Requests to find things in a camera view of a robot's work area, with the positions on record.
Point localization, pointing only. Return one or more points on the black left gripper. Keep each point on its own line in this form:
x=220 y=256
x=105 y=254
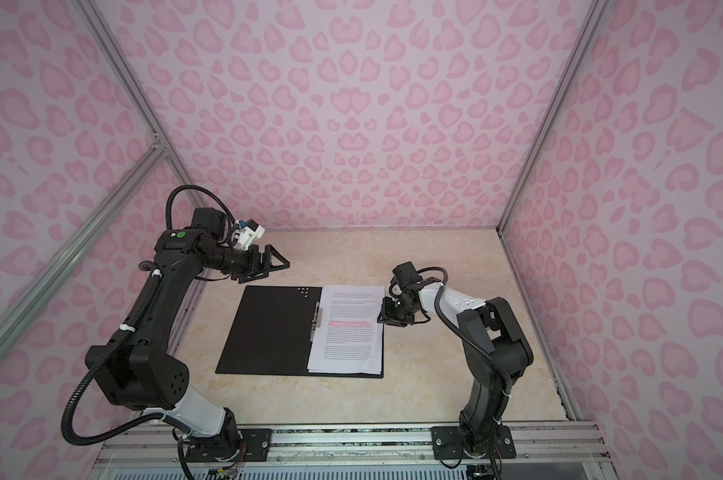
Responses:
x=255 y=269

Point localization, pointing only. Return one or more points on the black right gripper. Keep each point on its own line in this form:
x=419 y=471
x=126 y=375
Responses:
x=387 y=316

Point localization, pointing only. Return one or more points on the printed paper sheet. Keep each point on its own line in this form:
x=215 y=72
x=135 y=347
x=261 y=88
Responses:
x=348 y=339

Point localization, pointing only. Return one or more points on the blue folder with black inside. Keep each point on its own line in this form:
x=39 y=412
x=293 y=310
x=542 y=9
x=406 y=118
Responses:
x=271 y=332

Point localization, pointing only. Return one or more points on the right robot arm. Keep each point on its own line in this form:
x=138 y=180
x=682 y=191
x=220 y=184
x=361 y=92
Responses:
x=496 y=350

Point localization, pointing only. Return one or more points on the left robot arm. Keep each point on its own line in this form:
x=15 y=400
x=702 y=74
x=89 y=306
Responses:
x=136 y=370

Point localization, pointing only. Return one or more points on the silver folder clip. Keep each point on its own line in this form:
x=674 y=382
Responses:
x=315 y=322

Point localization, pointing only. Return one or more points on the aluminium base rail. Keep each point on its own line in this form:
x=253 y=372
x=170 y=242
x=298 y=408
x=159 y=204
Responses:
x=527 y=450

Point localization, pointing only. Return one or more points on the aluminium corner post left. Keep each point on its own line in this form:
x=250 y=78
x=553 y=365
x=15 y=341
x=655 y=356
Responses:
x=103 y=36

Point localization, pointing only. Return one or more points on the aluminium corner post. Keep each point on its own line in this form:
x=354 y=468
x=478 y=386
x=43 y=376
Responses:
x=103 y=36
x=597 y=16

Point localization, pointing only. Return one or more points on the aluminium diagonal wall bar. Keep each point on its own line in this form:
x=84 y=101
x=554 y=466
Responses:
x=15 y=321

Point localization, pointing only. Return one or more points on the aluminium corner post right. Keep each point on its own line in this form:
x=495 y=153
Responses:
x=597 y=16

